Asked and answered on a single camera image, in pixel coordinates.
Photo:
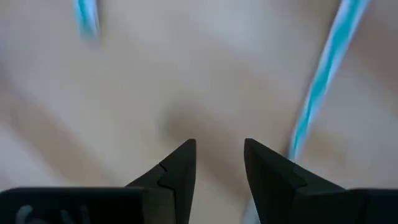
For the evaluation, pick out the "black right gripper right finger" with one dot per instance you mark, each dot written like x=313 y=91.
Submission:
x=273 y=186

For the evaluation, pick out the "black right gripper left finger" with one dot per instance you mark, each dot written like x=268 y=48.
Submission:
x=177 y=186

